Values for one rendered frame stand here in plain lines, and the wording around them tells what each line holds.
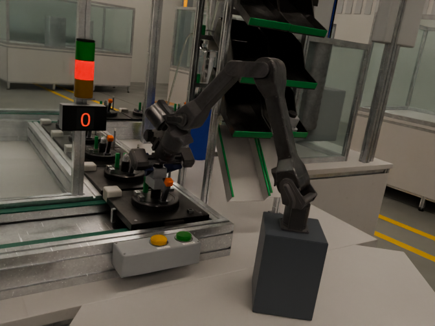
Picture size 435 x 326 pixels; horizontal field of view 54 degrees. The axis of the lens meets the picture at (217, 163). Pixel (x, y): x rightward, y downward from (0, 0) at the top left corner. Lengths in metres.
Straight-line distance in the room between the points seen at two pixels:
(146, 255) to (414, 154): 4.22
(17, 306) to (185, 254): 0.39
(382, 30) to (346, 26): 8.30
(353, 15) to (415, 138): 6.30
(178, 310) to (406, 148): 4.24
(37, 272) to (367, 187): 2.13
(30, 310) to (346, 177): 1.96
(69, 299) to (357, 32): 10.11
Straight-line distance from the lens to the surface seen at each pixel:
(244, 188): 1.35
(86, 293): 1.07
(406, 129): 5.02
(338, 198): 2.59
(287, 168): 0.96
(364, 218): 2.87
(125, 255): 1.01
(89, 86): 1.22
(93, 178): 1.46
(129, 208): 1.23
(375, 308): 1.20
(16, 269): 1.04
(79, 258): 1.06
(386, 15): 2.65
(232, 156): 1.38
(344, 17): 11.01
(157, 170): 1.22
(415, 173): 5.02
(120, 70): 10.73
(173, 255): 1.07
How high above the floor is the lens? 1.45
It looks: 16 degrees down
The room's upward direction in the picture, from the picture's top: 7 degrees clockwise
